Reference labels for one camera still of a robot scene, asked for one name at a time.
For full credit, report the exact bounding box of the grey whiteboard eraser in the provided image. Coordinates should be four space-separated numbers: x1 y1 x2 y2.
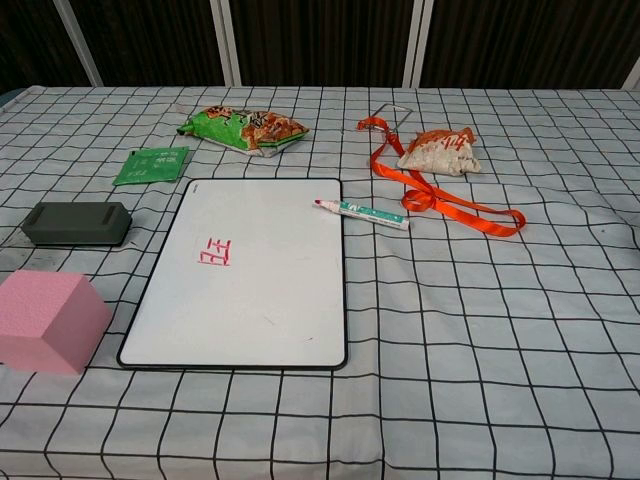
20 201 134 249

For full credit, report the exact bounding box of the white whiteboard with black rim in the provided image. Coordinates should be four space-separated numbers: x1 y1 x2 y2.
116 177 349 372

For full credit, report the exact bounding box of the green and orange snack bag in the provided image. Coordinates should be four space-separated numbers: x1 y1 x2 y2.
177 105 310 160

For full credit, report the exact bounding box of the clear badge holder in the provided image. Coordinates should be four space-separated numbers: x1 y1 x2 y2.
372 103 412 132

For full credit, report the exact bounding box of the white and orange snack bag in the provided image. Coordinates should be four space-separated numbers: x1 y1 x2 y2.
396 126 483 177

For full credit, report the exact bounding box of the white black-checked tablecloth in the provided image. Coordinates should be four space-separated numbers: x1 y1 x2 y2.
0 85 640 480

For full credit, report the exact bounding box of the flat green sachet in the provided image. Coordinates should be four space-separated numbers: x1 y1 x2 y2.
112 145 191 187

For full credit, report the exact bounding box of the pink foam block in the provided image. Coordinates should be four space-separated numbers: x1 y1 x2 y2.
0 270 114 377

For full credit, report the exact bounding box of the orange lanyard ribbon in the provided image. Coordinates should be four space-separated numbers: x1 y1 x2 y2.
357 116 528 238

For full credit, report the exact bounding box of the white partition frame post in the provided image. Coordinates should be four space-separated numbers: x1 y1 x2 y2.
618 47 640 91
399 0 434 89
53 0 104 88
209 0 243 88

